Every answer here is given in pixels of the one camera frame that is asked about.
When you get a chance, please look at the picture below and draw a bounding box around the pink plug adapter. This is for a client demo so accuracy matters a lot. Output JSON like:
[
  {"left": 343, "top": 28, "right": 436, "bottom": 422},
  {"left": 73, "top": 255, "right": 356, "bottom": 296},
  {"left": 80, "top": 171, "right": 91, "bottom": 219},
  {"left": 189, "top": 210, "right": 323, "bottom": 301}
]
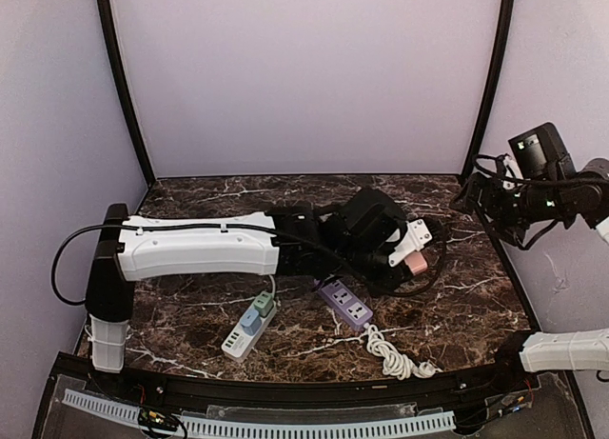
[{"left": 404, "top": 251, "right": 428, "bottom": 276}]

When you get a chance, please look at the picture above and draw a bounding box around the purple power strip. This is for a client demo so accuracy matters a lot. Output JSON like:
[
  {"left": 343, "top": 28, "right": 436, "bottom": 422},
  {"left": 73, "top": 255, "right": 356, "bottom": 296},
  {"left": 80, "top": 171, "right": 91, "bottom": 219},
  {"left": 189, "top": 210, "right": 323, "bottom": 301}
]
[{"left": 314, "top": 280, "right": 373, "bottom": 331}]

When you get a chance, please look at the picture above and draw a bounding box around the white cord with plug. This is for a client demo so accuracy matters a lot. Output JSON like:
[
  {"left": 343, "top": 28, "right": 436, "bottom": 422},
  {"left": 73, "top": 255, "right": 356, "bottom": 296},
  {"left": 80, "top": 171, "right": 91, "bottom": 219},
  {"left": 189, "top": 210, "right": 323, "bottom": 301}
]
[{"left": 364, "top": 323, "right": 442, "bottom": 381}]

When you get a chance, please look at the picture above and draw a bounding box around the green plug adapter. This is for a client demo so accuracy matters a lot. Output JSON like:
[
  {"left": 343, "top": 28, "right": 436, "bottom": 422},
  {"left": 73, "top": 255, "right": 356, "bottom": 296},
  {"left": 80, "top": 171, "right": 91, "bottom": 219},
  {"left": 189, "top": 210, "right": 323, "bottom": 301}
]
[{"left": 253, "top": 291, "right": 276, "bottom": 318}]

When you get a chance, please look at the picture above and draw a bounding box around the blue plug adapter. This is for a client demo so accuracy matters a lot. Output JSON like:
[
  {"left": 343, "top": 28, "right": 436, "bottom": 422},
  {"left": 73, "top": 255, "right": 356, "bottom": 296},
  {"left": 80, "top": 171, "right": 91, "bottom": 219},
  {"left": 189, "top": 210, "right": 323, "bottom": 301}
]
[{"left": 240, "top": 309, "right": 262, "bottom": 336}]

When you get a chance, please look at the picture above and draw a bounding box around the white power strip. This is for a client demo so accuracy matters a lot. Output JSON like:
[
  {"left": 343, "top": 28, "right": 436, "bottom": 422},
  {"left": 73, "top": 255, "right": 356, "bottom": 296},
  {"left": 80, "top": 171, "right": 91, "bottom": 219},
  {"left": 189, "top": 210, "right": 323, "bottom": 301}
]
[{"left": 221, "top": 305, "right": 277, "bottom": 363}]

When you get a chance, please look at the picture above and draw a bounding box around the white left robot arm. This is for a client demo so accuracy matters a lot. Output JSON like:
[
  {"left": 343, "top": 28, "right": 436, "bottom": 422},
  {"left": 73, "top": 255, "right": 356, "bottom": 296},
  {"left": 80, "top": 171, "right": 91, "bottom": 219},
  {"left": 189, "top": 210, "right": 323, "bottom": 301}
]
[{"left": 50, "top": 204, "right": 425, "bottom": 373}]

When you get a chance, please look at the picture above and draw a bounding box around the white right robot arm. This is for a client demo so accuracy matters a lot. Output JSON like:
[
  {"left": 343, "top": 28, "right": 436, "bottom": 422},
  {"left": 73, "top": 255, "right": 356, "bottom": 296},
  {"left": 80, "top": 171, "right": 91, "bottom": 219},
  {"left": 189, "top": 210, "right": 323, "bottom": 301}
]
[{"left": 450, "top": 155, "right": 608, "bottom": 372}]

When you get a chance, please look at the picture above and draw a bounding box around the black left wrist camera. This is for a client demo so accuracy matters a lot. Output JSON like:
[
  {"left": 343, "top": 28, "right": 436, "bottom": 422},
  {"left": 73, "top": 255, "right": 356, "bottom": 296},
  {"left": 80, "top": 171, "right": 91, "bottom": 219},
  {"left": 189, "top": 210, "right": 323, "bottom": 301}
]
[{"left": 339, "top": 188, "right": 438, "bottom": 266}]

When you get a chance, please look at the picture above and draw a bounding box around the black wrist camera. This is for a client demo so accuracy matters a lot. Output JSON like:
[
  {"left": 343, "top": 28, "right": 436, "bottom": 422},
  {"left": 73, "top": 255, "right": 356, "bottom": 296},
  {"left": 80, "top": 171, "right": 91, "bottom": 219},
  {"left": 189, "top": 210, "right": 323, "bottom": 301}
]
[
  {"left": 339, "top": 188, "right": 438, "bottom": 266},
  {"left": 508, "top": 122, "right": 577, "bottom": 181}
]

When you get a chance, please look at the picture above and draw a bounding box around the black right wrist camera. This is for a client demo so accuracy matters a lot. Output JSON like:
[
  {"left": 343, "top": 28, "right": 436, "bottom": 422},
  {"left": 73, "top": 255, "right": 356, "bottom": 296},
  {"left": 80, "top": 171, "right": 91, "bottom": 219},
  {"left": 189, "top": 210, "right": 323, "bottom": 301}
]
[{"left": 508, "top": 122, "right": 577, "bottom": 181}]

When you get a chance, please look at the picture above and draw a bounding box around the white slotted cable duct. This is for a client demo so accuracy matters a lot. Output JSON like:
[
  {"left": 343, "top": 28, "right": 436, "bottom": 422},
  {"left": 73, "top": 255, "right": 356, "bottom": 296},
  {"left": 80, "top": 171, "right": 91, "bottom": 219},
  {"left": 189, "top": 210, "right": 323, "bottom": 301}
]
[{"left": 62, "top": 389, "right": 456, "bottom": 438}]

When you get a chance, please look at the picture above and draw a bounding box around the black front table rail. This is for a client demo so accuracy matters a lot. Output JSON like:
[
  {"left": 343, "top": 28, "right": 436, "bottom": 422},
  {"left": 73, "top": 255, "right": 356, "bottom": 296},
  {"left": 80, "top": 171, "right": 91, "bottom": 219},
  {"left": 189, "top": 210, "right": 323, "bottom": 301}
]
[{"left": 88, "top": 365, "right": 540, "bottom": 418}]

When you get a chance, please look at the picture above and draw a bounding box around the black frame post left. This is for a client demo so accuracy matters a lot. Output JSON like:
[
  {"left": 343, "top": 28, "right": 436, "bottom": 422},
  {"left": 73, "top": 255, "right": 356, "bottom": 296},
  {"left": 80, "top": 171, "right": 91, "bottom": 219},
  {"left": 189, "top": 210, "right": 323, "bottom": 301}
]
[{"left": 96, "top": 0, "right": 156, "bottom": 188}]

